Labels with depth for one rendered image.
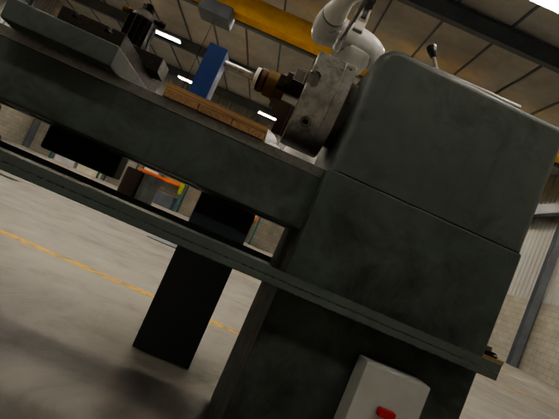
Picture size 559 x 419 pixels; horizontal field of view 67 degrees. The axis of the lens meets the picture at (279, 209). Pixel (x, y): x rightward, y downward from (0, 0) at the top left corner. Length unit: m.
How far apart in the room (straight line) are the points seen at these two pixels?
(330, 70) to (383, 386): 0.87
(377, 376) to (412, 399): 0.11
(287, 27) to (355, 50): 10.73
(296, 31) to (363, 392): 11.79
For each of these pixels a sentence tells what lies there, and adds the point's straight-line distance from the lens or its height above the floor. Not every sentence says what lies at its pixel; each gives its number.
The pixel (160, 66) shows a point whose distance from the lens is 1.49.
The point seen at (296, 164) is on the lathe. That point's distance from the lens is 1.19.
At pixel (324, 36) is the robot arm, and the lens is 1.89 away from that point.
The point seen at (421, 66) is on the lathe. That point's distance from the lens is 1.31.
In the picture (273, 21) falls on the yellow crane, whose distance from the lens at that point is 12.64.
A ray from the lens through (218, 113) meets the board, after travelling 1.20.
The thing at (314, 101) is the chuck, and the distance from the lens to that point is 1.26.
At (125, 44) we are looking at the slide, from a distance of 1.30.
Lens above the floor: 0.62
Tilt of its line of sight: 4 degrees up
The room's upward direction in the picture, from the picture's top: 24 degrees clockwise
